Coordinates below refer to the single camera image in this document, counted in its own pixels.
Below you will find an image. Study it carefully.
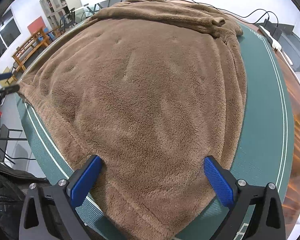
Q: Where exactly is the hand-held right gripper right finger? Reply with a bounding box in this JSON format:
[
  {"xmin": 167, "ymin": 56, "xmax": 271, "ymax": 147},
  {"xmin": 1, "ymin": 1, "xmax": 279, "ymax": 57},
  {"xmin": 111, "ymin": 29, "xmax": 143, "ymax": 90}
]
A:
[{"xmin": 204, "ymin": 155, "xmax": 286, "ymax": 240}]

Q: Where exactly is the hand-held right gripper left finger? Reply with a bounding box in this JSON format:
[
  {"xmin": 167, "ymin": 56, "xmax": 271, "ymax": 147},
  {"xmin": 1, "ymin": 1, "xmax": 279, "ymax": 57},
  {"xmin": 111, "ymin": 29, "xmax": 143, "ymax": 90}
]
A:
[{"xmin": 19, "ymin": 155, "xmax": 102, "ymax": 240}]

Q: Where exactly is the brown fleece sweater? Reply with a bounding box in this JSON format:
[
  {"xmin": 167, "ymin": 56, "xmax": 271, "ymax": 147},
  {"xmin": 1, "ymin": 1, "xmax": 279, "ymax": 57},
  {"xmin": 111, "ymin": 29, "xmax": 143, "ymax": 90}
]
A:
[{"xmin": 16, "ymin": 0, "xmax": 248, "ymax": 240}]

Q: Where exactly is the wooden bench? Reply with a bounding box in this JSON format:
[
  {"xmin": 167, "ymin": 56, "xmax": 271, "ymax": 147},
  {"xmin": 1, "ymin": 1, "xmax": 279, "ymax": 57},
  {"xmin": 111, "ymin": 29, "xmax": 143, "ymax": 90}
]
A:
[{"xmin": 12, "ymin": 29, "xmax": 53, "ymax": 73}]

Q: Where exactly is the window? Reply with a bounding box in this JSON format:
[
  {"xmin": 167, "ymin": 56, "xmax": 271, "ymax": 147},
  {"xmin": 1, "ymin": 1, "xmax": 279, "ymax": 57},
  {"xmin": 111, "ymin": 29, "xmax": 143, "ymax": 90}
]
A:
[{"xmin": 0, "ymin": 9, "xmax": 22, "ymax": 66}]

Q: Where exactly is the red board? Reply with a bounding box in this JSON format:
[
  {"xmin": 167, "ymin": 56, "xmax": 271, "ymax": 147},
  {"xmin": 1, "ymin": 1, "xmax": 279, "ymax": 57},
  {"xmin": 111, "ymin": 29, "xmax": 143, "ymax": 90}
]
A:
[{"xmin": 27, "ymin": 16, "xmax": 45, "ymax": 34}]

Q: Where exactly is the green table mat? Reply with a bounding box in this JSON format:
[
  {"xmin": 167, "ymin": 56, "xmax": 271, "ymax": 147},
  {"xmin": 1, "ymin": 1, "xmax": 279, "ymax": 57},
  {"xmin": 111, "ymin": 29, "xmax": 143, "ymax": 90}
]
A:
[{"xmin": 15, "ymin": 21, "xmax": 295, "ymax": 240}]

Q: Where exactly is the slim black chair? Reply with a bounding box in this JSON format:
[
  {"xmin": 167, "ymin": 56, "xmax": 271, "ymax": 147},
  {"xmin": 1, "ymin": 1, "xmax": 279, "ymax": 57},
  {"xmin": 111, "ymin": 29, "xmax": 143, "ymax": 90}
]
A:
[{"xmin": 56, "ymin": 8, "xmax": 77, "ymax": 35}]

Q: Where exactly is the person's black jacket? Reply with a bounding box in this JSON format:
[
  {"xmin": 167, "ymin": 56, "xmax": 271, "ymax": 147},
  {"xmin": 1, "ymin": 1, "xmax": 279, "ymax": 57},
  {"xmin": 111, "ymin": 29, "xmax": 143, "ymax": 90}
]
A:
[{"xmin": 0, "ymin": 156, "xmax": 53, "ymax": 240}]

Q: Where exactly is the grey storage cabinet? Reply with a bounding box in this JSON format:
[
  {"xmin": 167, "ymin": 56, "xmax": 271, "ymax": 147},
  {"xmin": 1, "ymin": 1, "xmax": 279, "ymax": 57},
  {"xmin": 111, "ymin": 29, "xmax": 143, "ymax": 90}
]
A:
[{"xmin": 39, "ymin": 0, "xmax": 83, "ymax": 28}]

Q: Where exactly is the white power strip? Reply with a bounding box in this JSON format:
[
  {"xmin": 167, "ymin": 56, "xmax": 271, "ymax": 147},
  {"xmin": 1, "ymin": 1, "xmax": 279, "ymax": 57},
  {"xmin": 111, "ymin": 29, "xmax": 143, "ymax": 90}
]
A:
[{"xmin": 257, "ymin": 25, "xmax": 293, "ymax": 66}]

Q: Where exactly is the black power adapter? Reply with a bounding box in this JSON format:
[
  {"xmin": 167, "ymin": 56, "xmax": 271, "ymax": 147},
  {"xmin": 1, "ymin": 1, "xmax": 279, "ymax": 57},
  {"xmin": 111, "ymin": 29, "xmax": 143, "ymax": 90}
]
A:
[
  {"xmin": 264, "ymin": 19, "xmax": 277, "ymax": 34},
  {"xmin": 272, "ymin": 27, "xmax": 283, "ymax": 42}
]

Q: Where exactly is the black frame chair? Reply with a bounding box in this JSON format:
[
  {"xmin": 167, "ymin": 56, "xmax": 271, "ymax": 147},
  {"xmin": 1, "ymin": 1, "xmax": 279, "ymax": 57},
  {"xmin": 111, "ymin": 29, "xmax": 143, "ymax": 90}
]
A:
[{"xmin": 0, "ymin": 124, "xmax": 36, "ymax": 166}]

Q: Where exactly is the long black cable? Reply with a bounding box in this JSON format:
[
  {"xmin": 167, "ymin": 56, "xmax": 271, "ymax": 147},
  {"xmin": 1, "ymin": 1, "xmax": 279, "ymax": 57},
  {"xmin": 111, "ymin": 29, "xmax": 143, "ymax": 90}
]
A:
[{"xmin": 150, "ymin": 0, "xmax": 240, "ymax": 17}]

